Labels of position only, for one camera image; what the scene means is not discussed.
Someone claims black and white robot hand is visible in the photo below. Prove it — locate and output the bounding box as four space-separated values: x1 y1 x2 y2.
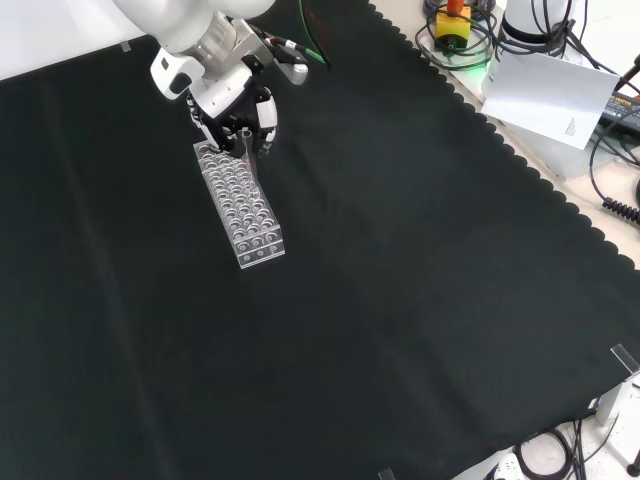
185 55 279 160

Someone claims clear glass test tube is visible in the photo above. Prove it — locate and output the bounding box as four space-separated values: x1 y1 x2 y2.
240 128 259 187

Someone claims clear plastic test tube rack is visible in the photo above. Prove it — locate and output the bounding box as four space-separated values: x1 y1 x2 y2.
192 139 287 271

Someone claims black bench cloth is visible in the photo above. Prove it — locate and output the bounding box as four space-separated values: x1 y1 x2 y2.
0 0 640 480

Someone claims yellow stop button box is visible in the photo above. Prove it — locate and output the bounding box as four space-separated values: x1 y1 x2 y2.
433 0 473 53

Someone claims black power adapter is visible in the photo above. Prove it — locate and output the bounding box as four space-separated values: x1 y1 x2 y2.
597 92 640 132

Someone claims white power strip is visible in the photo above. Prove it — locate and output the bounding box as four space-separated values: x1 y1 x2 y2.
482 451 524 480

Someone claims black coiled cable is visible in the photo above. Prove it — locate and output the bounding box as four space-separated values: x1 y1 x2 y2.
587 124 640 224

